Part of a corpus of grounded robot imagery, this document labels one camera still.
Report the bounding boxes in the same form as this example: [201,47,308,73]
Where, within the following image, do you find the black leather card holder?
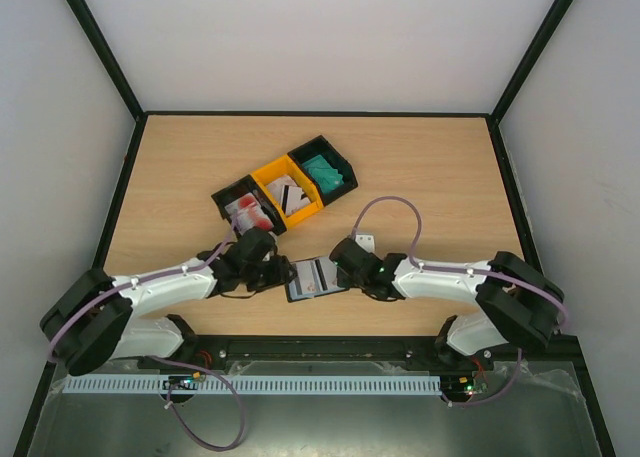
[285,256,346,303]

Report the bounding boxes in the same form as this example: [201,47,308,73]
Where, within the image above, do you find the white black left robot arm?
[40,228,295,376]

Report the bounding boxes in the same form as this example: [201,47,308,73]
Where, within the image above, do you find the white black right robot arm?
[329,238,568,369]

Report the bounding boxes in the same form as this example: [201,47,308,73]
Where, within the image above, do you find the white red card stack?
[225,193,274,235]

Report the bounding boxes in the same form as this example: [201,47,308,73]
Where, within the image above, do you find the black card bin left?
[211,175,286,236]

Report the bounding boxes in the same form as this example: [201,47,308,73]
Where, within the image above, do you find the white orange card stack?
[266,175,311,216]

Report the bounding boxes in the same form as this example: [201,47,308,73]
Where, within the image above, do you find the teal card stack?
[302,155,344,194]

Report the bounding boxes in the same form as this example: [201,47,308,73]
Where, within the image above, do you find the yellow card bin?
[250,155,324,230]

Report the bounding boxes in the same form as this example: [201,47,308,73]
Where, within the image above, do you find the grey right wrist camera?
[354,233,375,253]

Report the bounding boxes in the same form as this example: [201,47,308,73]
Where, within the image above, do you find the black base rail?
[137,334,584,373]

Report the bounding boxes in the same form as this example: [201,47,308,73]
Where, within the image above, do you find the white slotted cable duct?
[62,374,441,396]

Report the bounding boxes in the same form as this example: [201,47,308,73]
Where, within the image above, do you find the black enclosure frame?
[9,0,617,457]

